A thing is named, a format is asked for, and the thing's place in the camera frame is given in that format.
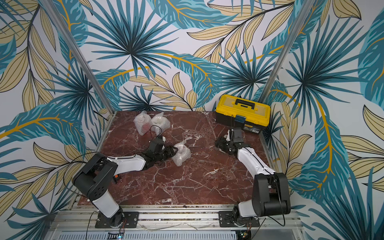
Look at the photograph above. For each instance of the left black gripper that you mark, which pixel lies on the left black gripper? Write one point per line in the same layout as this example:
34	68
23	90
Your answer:
170	151

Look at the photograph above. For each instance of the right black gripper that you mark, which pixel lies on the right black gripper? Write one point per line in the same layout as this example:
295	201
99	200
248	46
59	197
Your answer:
224	144

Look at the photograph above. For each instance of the clear bubble wrap sheet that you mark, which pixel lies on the clear bubble wrap sheet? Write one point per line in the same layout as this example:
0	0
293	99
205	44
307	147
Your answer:
183	153
143	123
160	123

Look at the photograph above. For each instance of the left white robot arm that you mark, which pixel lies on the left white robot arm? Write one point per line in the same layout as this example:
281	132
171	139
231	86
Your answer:
95	177

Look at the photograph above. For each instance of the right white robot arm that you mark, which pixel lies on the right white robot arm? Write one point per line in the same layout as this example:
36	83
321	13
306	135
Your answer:
270	196

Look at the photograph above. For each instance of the yellow black toolbox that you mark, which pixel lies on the yellow black toolbox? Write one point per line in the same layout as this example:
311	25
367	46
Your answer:
241	113

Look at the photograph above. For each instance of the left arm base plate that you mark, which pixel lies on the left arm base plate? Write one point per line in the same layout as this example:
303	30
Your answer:
121	220

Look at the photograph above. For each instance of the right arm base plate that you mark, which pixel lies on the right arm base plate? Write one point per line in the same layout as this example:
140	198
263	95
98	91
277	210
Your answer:
230	219

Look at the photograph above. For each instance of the front aluminium rail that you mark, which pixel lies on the front aluminium rail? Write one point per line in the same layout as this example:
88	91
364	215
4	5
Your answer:
195	222

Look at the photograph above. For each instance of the left aluminium frame post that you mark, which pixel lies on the left aluminium frame post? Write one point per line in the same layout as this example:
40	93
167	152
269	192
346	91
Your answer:
59	22

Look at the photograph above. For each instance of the aluminium frame post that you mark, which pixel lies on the aluminium frame post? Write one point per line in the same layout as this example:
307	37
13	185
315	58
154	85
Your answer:
299	21
59	22

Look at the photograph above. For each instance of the right aluminium frame post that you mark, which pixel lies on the right aluminium frame post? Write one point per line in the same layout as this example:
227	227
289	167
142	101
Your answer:
299	21

